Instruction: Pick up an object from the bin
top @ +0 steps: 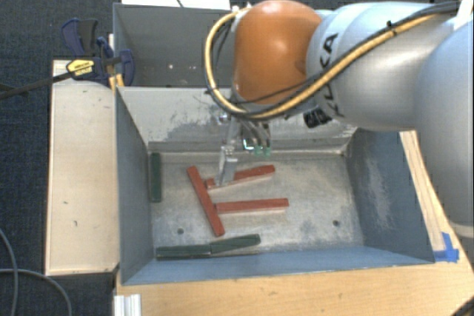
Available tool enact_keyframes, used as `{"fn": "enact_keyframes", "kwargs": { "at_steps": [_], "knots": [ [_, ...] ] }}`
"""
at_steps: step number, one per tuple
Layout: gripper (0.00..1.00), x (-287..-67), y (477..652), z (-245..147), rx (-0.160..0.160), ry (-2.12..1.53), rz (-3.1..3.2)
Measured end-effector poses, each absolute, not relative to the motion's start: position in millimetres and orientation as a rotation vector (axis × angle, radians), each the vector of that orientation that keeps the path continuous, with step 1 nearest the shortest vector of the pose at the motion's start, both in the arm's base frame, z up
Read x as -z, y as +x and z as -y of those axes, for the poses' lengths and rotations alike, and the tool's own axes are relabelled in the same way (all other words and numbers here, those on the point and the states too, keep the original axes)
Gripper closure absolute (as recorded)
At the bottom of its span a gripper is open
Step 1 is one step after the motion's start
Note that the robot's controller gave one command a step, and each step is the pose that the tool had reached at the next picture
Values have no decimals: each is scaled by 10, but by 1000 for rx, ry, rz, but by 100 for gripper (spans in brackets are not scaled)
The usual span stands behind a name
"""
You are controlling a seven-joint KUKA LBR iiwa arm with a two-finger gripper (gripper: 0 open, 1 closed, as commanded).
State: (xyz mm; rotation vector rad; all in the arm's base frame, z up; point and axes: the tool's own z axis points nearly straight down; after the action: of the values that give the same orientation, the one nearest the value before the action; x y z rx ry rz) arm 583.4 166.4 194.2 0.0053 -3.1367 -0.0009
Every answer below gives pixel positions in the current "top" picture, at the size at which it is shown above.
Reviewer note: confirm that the dark green flat block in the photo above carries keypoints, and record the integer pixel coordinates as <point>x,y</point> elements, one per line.
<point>155,177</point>
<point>183,251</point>
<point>235,243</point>

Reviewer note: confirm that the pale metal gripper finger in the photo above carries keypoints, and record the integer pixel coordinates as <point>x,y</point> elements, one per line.
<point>231,170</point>
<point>223,166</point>

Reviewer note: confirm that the black cylinder on white bracket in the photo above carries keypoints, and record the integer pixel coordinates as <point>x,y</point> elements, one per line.
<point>317,117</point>

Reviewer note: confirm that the pale wood flat board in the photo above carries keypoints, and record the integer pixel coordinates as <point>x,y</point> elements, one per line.
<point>81,177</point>

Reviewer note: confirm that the red-brown flat block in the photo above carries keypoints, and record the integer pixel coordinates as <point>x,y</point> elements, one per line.
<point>255,172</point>
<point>252,205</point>
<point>206,200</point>

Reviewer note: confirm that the grey metal bin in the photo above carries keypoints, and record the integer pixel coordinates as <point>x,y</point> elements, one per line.
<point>259,229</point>

